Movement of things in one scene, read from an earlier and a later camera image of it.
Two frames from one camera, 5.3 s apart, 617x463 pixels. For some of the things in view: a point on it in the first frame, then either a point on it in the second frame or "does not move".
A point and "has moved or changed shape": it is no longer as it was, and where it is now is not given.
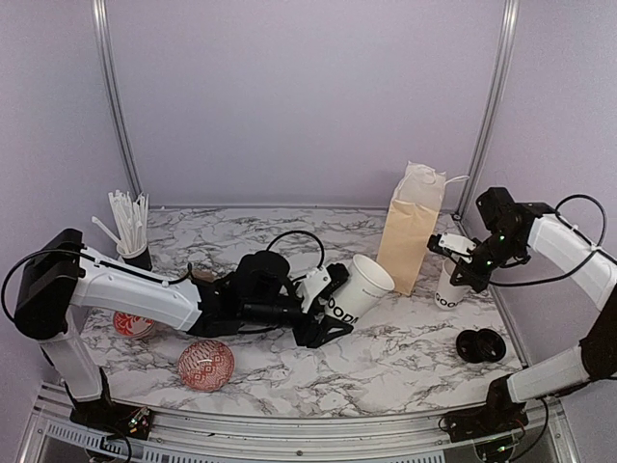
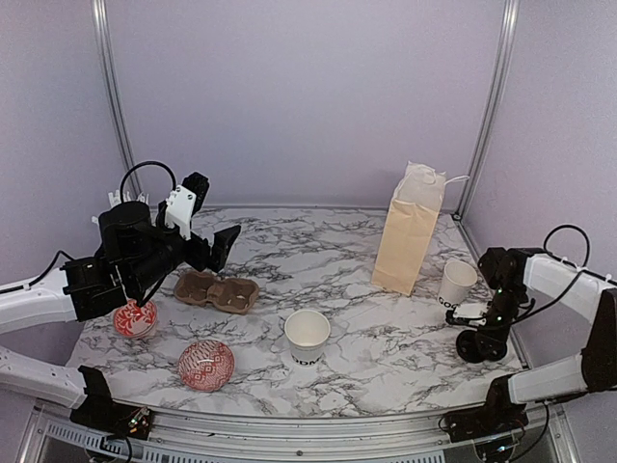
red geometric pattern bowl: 205,365 does not move
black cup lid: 467,344 does not move
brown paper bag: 410,224 does not move
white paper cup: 446,294 does not move
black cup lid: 490,346 does not move
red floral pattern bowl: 131,326 does not move
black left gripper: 313,334 to 201,259
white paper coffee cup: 366,282 has moved or changed shape
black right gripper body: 500,250 to 506,303
